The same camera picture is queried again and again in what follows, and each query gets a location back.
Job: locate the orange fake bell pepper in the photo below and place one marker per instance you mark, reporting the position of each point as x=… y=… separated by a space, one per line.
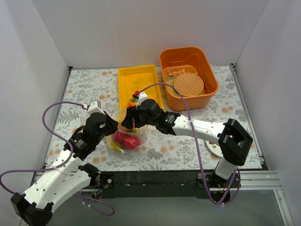
x=132 y=102

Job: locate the white watermelon print plate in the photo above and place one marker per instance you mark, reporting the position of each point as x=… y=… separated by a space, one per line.
x=214 y=149

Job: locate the yellow green fake lemon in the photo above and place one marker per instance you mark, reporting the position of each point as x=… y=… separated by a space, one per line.
x=114 y=145

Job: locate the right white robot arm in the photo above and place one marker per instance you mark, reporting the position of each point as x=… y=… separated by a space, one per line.
x=234 y=141

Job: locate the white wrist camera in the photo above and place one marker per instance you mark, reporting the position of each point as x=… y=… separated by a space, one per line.
x=140 y=96
x=94 y=107

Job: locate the red fake apple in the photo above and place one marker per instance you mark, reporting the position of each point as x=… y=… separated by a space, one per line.
x=132 y=142

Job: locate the fake peach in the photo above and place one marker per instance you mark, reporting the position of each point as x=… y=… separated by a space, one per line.
x=126 y=129

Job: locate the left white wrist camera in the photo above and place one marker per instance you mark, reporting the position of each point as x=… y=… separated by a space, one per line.
x=94 y=107

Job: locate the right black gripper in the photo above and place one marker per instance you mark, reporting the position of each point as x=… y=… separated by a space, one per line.
x=131 y=115

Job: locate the clear zip top bag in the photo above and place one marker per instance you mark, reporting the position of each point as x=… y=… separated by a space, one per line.
x=138 y=132

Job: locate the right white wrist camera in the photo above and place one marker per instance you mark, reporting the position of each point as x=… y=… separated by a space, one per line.
x=140 y=96

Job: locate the yellow plastic tray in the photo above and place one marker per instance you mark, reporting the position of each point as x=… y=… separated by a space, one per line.
x=131 y=79

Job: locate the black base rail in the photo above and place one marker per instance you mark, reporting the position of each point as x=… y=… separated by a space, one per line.
x=128 y=184

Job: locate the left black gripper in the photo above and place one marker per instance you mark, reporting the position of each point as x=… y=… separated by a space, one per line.
x=110 y=123

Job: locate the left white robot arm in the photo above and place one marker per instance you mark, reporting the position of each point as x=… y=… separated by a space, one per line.
x=37 y=204

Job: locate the floral tablecloth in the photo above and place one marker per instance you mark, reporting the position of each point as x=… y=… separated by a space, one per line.
x=159 y=152

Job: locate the round woven bamboo coaster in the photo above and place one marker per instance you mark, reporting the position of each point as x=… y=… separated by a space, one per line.
x=188 y=84

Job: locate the orange plastic bin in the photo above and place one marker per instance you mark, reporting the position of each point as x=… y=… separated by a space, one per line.
x=189 y=60

